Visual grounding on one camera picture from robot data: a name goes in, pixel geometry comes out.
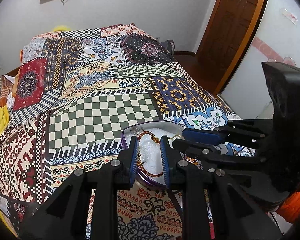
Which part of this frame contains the purple heart-shaped tin box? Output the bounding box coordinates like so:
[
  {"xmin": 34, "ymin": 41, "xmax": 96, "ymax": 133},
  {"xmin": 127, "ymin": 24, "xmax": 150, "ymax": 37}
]
[{"xmin": 121, "ymin": 121, "xmax": 184, "ymax": 189}]

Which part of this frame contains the yellow round object behind bed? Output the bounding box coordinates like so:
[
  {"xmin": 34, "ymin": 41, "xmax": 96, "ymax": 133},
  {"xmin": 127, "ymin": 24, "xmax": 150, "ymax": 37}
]
[{"xmin": 53, "ymin": 25, "xmax": 71, "ymax": 32}]

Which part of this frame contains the brown wooden wardrobe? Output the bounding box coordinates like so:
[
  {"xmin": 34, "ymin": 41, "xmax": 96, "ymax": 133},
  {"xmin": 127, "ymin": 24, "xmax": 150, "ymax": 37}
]
[{"xmin": 173, "ymin": 0, "xmax": 269, "ymax": 96}]

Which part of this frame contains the dark bag on floor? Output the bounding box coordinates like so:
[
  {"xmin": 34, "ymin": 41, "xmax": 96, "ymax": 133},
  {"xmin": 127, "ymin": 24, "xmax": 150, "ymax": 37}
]
[{"xmin": 160, "ymin": 40, "xmax": 175, "ymax": 55}]

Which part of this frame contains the colourful patchwork bed cover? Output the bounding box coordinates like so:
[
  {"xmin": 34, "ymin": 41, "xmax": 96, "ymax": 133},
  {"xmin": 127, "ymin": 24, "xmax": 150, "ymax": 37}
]
[{"xmin": 0, "ymin": 24, "xmax": 237, "ymax": 236}]

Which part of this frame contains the white sliding wardrobe door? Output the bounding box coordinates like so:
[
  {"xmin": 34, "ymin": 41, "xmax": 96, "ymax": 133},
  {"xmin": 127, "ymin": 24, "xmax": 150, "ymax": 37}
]
[{"xmin": 221, "ymin": 0, "xmax": 300, "ymax": 119}]

